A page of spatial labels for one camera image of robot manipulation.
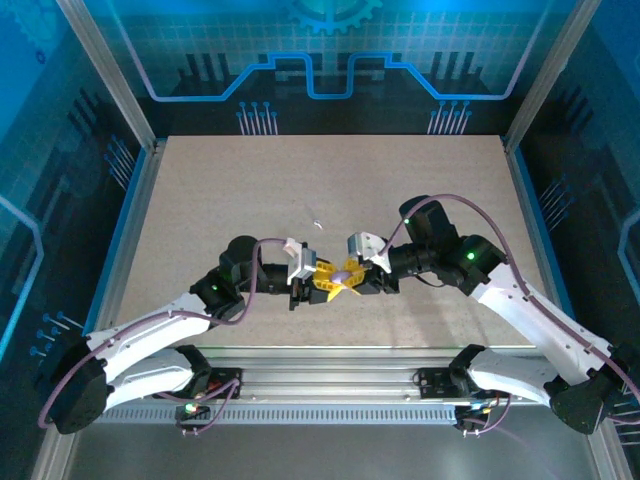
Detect thin black cable loop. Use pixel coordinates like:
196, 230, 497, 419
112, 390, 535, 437
413, 271, 447, 290

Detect small controller board with LEDs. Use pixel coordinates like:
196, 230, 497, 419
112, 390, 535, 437
175, 401, 212, 424
455, 399, 496, 432

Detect aluminium side rail blue strip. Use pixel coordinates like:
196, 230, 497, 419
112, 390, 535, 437
82, 138, 169, 351
502, 137, 576, 321

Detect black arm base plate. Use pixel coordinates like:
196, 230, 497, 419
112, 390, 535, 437
416, 367, 456, 401
205, 366, 246, 401

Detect grey metal sheet panel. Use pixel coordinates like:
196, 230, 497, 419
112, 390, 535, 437
29, 422, 631, 480

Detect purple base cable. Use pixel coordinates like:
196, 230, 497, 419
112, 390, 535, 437
459, 389, 516, 437
159, 377, 244, 437

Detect aluminium frame post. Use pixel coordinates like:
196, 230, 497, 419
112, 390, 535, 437
502, 0, 601, 154
53, 0, 160, 154

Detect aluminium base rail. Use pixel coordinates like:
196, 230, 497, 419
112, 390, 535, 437
89, 343, 556, 409

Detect slotted grey cable duct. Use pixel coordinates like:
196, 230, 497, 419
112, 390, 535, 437
99, 403, 461, 427

